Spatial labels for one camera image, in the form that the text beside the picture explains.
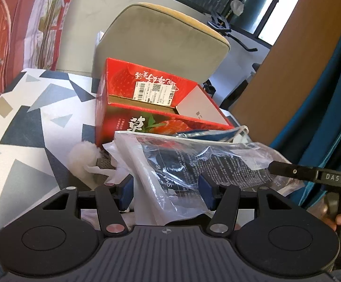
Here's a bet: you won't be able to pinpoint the white flat carton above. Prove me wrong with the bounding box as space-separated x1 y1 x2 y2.
176 84 230 127

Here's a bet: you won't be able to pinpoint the blue packet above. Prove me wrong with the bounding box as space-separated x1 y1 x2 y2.
175 126 249 144

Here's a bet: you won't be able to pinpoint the teal curtain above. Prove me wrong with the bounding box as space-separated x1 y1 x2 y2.
269 0 341 212

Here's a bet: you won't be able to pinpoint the clear plastic bag black contents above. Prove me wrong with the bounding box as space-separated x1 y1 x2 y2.
114 131 306 227

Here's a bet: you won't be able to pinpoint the red floral curtain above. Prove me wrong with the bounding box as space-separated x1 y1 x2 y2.
0 0 77 118

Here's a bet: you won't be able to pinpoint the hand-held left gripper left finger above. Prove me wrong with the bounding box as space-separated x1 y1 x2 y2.
42 175 135 236

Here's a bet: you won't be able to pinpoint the white fluffy cloth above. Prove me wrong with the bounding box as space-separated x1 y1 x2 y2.
68 141 112 190

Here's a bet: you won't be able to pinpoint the brown wooden board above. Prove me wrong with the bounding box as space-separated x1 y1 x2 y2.
229 0 341 151

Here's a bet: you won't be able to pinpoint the white cabinet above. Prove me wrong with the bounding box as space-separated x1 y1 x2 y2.
209 31 257 108

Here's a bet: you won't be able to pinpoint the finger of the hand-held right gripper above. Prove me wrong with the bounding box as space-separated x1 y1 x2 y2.
268 160 318 183

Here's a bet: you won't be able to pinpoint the red strawberry cardboard box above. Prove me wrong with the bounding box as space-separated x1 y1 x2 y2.
95 58 243 149

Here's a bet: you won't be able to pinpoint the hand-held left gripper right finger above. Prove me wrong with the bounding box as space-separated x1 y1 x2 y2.
198 172 295 237

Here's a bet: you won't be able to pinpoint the white plastic bag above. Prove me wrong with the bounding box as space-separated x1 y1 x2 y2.
102 141 138 221

